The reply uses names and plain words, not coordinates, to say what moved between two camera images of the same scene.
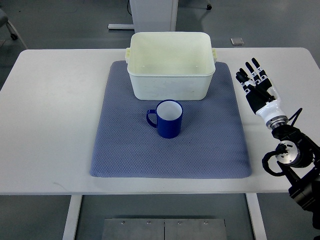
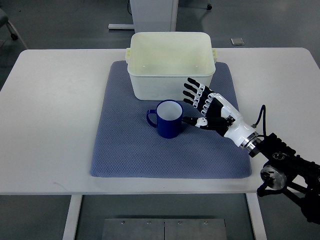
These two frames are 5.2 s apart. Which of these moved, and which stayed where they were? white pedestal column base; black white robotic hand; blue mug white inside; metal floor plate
Moved: black white robotic hand
Stayed: white pedestal column base; blue mug white inside; metal floor plate
